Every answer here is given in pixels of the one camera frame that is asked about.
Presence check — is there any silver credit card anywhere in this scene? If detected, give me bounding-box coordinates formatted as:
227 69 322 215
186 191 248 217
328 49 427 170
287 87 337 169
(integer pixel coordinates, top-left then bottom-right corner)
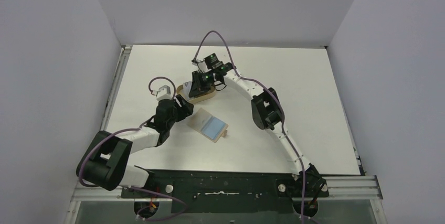
182 81 193 100

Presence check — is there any beige card holder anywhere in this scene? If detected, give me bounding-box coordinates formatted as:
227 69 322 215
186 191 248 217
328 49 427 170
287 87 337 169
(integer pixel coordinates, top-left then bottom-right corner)
187 108 228 143

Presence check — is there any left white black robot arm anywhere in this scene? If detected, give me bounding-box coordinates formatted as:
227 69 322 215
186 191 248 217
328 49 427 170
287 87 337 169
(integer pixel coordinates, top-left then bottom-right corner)
76 95 194 197

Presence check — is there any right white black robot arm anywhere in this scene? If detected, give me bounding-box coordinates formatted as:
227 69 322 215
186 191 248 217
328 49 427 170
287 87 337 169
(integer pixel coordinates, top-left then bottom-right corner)
188 54 329 198

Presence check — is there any oval beige tray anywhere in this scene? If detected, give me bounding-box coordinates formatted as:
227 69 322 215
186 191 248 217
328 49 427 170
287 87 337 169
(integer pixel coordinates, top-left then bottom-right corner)
176 84 217 104

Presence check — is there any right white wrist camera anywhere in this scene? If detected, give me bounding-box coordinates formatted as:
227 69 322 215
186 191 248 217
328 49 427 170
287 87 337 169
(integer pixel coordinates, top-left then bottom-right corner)
192 59 206 72

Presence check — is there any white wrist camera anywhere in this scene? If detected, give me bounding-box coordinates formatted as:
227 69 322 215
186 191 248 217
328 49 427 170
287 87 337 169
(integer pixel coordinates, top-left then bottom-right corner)
192 59 206 72
155 85 172 101

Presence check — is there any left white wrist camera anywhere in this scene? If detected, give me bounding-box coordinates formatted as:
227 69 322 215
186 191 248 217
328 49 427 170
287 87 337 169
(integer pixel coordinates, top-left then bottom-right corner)
155 85 172 101

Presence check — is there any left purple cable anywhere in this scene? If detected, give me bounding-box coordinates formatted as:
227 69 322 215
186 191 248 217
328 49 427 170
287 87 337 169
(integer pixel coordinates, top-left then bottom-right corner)
77 77 177 188

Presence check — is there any aluminium frame rail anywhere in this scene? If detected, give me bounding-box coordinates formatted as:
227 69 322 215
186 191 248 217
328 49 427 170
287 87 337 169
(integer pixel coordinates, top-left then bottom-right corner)
100 45 133 130

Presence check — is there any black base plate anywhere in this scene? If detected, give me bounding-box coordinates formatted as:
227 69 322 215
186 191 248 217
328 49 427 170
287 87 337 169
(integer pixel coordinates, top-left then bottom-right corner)
120 169 329 215

